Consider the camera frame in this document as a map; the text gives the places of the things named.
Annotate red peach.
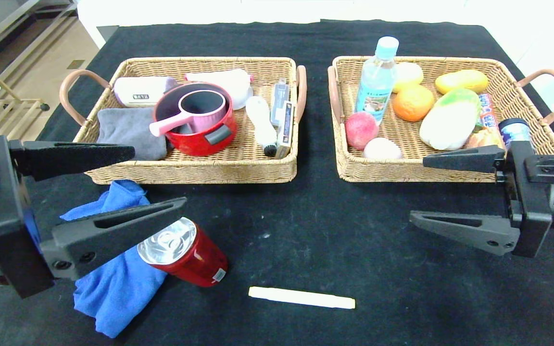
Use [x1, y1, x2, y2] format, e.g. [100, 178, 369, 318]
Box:
[345, 111, 380, 151]

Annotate dark blue jar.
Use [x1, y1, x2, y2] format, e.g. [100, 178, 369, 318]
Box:
[498, 118, 531, 149]

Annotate clear water bottle blue cap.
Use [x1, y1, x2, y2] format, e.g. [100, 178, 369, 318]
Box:
[355, 36, 400, 126]

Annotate orange fruit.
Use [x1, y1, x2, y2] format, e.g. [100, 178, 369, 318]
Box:
[393, 85, 436, 123]

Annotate pale pink peach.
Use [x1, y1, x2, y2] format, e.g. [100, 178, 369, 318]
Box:
[363, 137, 403, 160]

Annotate blue microfibre cloth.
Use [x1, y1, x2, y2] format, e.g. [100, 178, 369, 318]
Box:
[60, 180, 168, 338]

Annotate red soda can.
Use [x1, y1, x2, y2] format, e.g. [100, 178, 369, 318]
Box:
[137, 217, 230, 288]

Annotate red cooking pot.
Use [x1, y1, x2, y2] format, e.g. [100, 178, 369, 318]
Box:
[153, 82, 238, 157]

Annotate orange and blue snack packet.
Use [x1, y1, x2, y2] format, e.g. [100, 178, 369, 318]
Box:
[478, 93, 499, 128]

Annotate cream and black card box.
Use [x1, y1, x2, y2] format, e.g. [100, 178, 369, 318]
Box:
[276, 100, 295, 159]

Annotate toy napa cabbage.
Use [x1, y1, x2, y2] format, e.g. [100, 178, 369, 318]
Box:
[419, 88, 482, 150]

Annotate pink saucepan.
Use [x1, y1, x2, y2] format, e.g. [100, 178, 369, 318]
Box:
[150, 89, 228, 137]

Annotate grey wooden shelf unit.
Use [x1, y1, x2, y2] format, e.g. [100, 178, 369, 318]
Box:
[0, 0, 83, 82]

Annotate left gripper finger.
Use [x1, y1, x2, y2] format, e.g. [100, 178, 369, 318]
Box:
[40, 198, 177, 281]
[9, 139, 136, 182]

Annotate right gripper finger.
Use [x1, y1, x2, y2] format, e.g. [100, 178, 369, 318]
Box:
[409, 210, 521, 257]
[422, 145, 505, 173]

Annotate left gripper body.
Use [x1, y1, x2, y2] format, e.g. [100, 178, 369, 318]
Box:
[0, 135, 55, 299]

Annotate grey cloth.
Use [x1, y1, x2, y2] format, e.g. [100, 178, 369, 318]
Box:
[95, 107, 168, 161]

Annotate wooden rack on wheels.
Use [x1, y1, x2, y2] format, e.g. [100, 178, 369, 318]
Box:
[0, 72, 50, 145]

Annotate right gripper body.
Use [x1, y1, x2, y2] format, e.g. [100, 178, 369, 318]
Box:
[495, 140, 554, 259]

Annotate yellow lemon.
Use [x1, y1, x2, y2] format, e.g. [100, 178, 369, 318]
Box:
[395, 62, 424, 94]

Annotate wicker basket brown handles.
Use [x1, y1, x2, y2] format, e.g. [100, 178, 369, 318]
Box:
[59, 57, 308, 185]
[327, 55, 554, 183]

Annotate white brush-tip bottle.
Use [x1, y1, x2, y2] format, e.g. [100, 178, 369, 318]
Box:
[246, 96, 278, 158]

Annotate brown bread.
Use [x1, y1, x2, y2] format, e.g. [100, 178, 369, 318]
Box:
[466, 126, 506, 149]

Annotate white cylindrical pouch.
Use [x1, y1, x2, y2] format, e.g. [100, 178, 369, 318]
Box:
[113, 76, 179, 108]

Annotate yellow mango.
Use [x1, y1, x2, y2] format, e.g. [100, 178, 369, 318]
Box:
[434, 69, 489, 95]

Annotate white tube pink cap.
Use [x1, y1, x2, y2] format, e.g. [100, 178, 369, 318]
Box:
[186, 69, 254, 85]

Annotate black table cloth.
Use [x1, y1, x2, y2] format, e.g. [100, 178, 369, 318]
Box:
[0, 20, 554, 346]

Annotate cream marker pen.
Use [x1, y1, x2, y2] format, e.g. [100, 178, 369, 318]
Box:
[248, 286, 356, 310]

